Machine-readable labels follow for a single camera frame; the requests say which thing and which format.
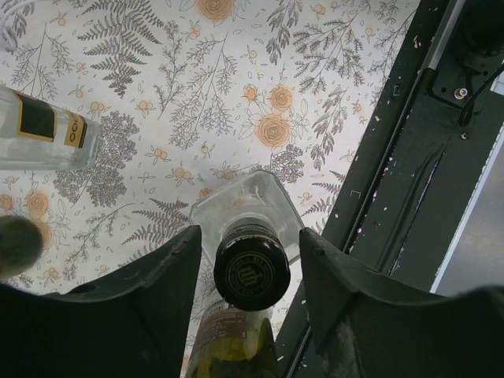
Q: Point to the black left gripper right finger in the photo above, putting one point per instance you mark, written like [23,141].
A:
[366,324]

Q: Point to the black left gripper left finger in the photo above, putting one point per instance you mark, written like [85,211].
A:
[132,322]

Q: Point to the floral patterned table mat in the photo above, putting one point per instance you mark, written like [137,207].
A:
[191,95]

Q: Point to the green bottle silver neck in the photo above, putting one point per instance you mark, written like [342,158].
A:
[21,245]

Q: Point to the green bottle front left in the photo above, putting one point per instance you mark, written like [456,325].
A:
[233,343]

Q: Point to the clear square liquor bottle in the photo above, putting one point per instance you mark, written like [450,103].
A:
[38,136]

